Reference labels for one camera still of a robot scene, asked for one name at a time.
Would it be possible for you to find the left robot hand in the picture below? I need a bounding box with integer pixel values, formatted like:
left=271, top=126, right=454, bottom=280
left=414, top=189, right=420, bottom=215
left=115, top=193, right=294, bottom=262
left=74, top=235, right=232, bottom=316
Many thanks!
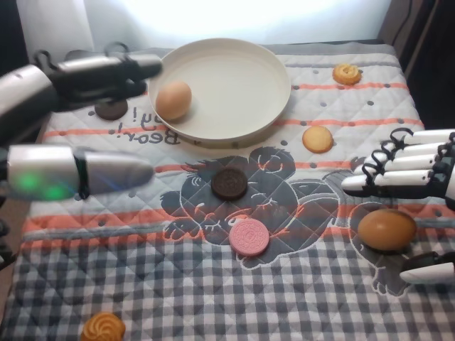
left=0, top=42, right=165, bottom=202

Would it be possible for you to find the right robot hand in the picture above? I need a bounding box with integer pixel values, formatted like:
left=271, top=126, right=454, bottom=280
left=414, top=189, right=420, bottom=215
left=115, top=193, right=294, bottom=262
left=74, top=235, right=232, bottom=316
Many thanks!
left=341, top=128, right=455, bottom=285

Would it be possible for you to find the brown egg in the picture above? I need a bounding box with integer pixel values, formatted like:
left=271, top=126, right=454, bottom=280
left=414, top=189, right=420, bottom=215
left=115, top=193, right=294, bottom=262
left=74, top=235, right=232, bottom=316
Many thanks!
left=155, top=80, right=193, bottom=121
left=357, top=208, right=417, bottom=252

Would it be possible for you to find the round white plate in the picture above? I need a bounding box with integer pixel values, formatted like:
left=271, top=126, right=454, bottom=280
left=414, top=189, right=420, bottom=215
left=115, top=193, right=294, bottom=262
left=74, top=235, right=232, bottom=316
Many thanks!
left=147, top=38, right=292, bottom=149

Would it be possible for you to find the white sheer curtain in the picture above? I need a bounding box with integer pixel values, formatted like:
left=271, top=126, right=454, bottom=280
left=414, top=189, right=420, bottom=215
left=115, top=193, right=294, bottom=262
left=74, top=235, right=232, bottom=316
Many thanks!
left=16, top=0, right=392, bottom=54

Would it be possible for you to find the chocolate sandwich cookie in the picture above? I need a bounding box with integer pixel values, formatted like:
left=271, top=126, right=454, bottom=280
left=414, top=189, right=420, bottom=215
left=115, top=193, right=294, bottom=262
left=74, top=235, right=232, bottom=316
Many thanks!
left=210, top=166, right=248, bottom=200
left=94, top=99, right=128, bottom=121

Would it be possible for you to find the plain round golden biscuit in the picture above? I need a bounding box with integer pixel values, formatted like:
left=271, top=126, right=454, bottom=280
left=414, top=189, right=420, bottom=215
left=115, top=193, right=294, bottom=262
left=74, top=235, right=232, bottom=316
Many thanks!
left=301, top=125, right=334, bottom=154

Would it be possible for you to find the swirl butter cookie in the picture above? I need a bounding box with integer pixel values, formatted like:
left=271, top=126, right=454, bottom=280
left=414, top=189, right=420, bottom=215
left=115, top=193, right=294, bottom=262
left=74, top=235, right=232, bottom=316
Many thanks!
left=80, top=312, right=127, bottom=341
left=332, top=63, right=363, bottom=85

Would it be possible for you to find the pink sandwich cookie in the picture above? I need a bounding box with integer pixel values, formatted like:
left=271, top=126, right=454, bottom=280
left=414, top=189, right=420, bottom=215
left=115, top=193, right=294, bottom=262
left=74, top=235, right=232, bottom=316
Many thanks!
left=228, top=219, right=269, bottom=256

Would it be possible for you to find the grey quilt with printed bear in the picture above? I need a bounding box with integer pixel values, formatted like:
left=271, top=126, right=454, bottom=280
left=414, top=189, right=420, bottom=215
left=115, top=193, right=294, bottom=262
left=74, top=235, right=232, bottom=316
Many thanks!
left=0, top=40, right=455, bottom=341

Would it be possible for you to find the dark brown wooden frame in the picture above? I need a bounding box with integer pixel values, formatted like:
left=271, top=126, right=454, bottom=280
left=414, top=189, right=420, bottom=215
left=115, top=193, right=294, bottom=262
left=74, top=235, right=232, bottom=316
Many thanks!
left=376, top=0, right=455, bottom=129

